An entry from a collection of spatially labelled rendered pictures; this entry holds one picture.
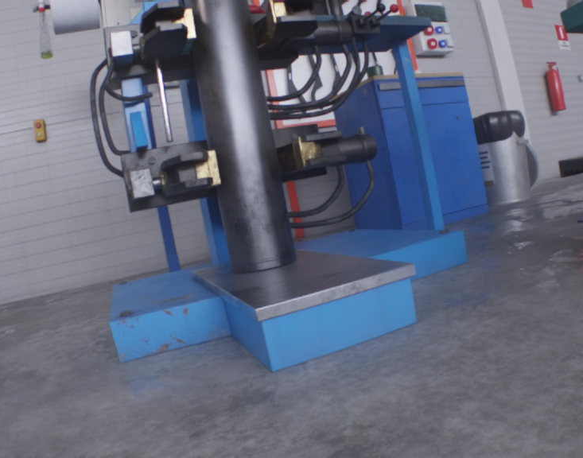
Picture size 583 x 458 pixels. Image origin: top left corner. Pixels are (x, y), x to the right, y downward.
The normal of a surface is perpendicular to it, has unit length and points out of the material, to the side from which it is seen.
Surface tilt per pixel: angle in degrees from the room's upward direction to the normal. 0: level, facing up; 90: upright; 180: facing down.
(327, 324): 90
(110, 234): 90
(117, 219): 90
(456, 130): 90
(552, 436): 0
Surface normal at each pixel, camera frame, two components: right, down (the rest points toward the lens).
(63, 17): 0.39, 0.73
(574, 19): -0.94, 0.20
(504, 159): -0.23, 0.15
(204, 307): 0.37, -0.01
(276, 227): 0.62, -0.07
